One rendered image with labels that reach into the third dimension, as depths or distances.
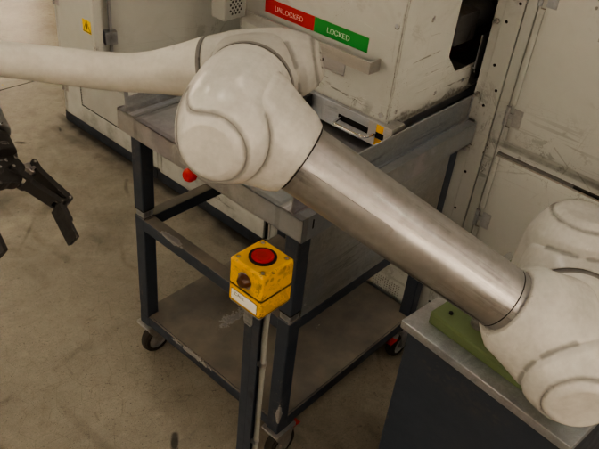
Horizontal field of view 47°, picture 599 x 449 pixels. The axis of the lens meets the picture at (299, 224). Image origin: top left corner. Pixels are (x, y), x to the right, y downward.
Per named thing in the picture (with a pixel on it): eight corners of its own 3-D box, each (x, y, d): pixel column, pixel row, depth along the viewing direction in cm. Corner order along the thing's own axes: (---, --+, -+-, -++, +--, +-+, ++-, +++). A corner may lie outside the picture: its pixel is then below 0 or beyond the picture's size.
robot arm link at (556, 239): (582, 287, 132) (629, 193, 119) (594, 355, 118) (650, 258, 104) (497, 267, 133) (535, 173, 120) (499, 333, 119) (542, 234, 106)
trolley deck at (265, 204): (300, 244, 141) (304, 220, 137) (118, 128, 172) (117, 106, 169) (471, 142, 184) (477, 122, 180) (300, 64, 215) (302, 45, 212)
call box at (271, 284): (258, 322, 120) (262, 277, 114) (227, 298, 124) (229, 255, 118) (290, 301, 125) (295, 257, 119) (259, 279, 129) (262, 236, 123)
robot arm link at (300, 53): (213, 15, 109) (184, 47, 99) (324, 4, 105) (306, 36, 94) (231, 92, 117) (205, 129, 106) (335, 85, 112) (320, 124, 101)
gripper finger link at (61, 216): (51, 212, 122) (54, 211, 122) (68, 246, 120) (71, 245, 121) (59, 203, 120) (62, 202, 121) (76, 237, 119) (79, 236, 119)
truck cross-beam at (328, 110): (388, 152, 160) (392, 130, 156) (227, 73, 187) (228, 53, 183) (400, 146, 163) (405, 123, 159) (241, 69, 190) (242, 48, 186)
